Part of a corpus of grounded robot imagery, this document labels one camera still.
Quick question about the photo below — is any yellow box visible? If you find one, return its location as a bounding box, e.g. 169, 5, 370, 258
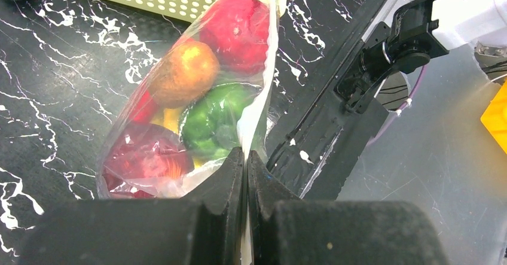
480, 87, 506, 153

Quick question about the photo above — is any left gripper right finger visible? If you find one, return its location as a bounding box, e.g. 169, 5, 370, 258
247, 151, 448, 264

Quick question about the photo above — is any dark red fake fruit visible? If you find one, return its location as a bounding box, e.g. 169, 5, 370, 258
99, 122, 194, 199

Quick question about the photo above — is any green fake pepper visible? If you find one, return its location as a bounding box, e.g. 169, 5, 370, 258
179, 83, 261, 163

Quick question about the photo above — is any clear zip top bag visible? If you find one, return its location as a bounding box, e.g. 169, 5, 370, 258
97, 0, 282, 264

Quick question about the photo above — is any yellow fake banana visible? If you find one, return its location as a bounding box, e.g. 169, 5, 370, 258
150, 108, 184, 134

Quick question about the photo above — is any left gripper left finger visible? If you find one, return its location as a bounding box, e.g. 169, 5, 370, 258
20, 148, 244, 264

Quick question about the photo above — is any brown fake potato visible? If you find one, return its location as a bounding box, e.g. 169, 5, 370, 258
148, 39, 220, 108

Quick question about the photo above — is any red fake chili pepper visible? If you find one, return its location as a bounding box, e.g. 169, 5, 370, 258
129, 91, 159, 124

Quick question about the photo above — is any red fake apple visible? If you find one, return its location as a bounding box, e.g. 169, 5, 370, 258
199, 0, 270, 77

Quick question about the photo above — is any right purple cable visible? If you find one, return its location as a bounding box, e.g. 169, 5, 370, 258
366, 65, 427, 147

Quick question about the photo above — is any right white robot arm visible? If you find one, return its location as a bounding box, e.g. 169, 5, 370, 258
335, 0, 506, 114

